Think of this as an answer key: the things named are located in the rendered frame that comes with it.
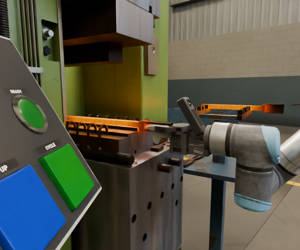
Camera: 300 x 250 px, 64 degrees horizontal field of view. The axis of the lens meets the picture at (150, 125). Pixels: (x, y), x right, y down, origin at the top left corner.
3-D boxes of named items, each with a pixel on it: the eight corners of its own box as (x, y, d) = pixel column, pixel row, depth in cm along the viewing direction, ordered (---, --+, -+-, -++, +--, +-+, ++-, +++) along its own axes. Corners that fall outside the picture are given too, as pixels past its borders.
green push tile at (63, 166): (95, 184, 37) (69, 143, 36) (76, 209, 29) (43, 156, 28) (85, 190, 37) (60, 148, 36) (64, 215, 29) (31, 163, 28)
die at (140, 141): (153, 147, 86) (153, 123, 85) (119, 161, 69) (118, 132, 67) (70, 136, 107) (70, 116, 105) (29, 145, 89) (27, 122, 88)
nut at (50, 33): (56, 55, 64) (54, 28, 63) (47, 54, 62) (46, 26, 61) (48, 56, 65) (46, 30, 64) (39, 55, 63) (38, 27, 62)
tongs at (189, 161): (221, 142, 159) (221, 141, 159) (227, 143, 157) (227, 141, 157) (177, 166, 111) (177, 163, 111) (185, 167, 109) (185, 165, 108)
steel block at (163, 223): (182, 243, 102) (184, 141, 95) (131, 316, 69) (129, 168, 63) (85, 210, 130) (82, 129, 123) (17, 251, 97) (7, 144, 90)
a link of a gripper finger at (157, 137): (140, 143, 75) (168, 146, 70) (140, 124, 74) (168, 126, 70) (145, 141, 77) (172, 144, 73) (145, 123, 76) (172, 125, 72)
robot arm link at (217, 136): (225, 125, 60) (233, 121, 68) (206, 124, 62) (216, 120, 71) (224, 159, 61) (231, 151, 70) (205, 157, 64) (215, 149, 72)
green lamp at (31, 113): (54, 128, 33) (52, 97, 33) (23, 134, 29) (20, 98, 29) (40, 126, 35) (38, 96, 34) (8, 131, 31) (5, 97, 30)
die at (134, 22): (153, 44, 80) (153, 14, 79) (116, 32, 63) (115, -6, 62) (66, 53, 101) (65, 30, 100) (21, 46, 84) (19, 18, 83)
